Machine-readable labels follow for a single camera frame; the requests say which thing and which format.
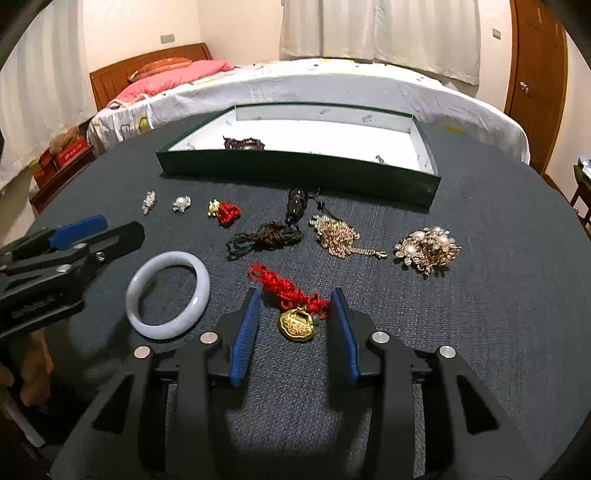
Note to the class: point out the brown plush toy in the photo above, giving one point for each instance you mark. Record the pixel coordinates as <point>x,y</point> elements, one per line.
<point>63,140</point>

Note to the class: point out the orange patterned pillow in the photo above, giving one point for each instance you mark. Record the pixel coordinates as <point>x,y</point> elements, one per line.
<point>157,67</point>

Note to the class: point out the long silver crystal brooch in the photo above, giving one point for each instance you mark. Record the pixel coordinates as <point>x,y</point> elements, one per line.
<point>148,203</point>

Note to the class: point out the bed with printed white sheet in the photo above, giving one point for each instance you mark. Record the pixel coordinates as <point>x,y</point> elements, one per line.
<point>323,87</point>

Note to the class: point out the wooden headboard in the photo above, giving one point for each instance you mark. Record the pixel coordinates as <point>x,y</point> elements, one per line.
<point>105,85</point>

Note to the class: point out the wooden nightstand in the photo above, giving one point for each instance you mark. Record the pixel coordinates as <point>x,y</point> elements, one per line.
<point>60,177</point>

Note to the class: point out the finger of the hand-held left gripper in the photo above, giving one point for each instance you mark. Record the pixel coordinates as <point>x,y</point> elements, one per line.
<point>117,240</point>
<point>78,231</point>

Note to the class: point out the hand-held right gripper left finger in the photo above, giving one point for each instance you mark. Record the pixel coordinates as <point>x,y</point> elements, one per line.
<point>244,337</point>

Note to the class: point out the wooden chair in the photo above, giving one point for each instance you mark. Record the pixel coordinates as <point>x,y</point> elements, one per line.
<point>582,194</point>

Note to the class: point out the white jade bangle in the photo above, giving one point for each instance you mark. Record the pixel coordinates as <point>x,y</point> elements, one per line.
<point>161,330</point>

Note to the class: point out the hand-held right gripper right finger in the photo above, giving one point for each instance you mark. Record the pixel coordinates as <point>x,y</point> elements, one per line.
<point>344,337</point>

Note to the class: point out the pink pillow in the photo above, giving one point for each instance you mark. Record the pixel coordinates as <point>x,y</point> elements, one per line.
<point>184,74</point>

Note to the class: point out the wooden door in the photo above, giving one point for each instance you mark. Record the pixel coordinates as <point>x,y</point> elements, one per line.
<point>538,55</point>

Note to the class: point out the small pearl flower brooch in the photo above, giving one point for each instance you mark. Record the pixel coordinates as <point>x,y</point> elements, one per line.
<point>181,204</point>

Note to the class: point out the red gift box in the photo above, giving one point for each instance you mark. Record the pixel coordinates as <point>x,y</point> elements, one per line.
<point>69,153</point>

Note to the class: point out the wall outlet plate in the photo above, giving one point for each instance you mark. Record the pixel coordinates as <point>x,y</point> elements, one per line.
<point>167,38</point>

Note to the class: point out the green jewelry tray box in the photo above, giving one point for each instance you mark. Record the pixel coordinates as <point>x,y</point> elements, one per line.
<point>295,171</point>

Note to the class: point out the person's left hand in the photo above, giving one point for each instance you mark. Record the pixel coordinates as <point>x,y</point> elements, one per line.
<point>32,369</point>

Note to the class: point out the sheer white side curtain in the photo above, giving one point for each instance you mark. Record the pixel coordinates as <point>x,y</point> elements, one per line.
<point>41,83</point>

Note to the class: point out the white window curtain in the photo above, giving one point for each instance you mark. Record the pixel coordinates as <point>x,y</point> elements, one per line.
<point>369,32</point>

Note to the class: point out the large pearl crystal brooch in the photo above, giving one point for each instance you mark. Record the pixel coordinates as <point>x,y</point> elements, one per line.
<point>427,251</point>

